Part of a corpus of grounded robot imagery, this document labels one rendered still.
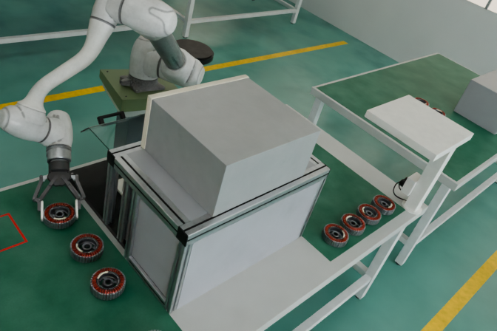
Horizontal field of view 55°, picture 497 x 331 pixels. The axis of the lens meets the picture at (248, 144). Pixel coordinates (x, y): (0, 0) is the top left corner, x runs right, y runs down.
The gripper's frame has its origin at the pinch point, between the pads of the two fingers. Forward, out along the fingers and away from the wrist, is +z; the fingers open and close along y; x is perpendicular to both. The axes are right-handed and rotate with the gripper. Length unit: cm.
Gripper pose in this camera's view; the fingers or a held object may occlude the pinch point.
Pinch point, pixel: (59, 214)
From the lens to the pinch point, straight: 191.1
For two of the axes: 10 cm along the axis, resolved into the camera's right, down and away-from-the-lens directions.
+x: 3.6, -3.9, -8.5
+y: -9.2, 0.0, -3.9
